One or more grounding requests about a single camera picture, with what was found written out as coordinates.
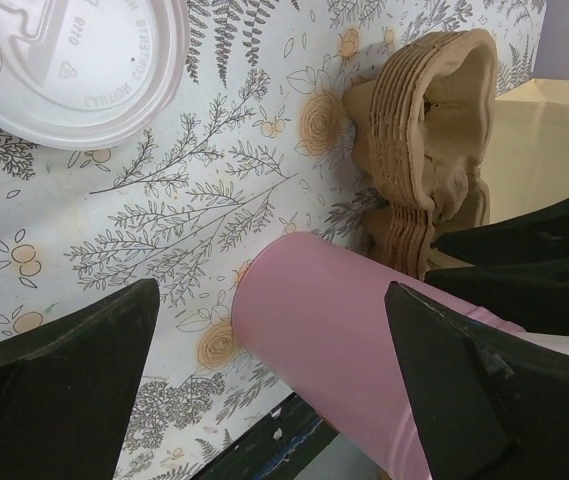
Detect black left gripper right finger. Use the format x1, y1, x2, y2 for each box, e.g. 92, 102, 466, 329
385, 282, 569, 479

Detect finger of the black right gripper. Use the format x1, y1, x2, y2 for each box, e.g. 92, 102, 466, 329
431, 197, 569, 271
425, 259, 569, 336

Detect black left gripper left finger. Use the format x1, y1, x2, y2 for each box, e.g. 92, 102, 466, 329
0, 279, 160, 480

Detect brown cardboard cup carrier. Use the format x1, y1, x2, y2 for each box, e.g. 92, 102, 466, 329
343, 29, 498, 279

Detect pink straw holder cup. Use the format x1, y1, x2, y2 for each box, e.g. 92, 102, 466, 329
231, 232, 521, 479

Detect cream paper bag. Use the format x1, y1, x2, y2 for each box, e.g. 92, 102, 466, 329
481, 79, 569, 223

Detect floral patterned table mat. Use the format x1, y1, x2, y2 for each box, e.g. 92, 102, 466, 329
0, 1, 547, 479

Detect white plastic cup lids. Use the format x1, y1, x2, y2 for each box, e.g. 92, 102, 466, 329
0, 0, 189, 150

